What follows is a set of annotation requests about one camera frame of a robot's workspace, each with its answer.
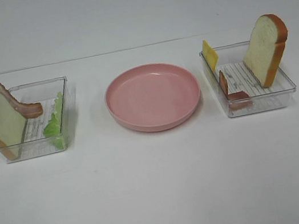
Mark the clear right plastic tray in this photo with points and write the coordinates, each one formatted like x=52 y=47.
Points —
x=240 y=78

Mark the yellow cheese slice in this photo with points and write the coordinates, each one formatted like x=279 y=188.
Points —
x=210 y=55

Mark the green lettuce leaf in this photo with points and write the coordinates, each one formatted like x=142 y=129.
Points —
x=53 y=127

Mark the long bacon strip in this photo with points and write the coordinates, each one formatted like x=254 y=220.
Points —
x=27 y=110

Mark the pink round plate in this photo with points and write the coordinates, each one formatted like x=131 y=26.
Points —
x=153 y=97

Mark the clear left plastic tray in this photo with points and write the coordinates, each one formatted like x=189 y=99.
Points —
x=34 y=143

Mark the clear plastic tray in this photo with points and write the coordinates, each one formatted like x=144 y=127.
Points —
x=240 y=78
x=34 y=143

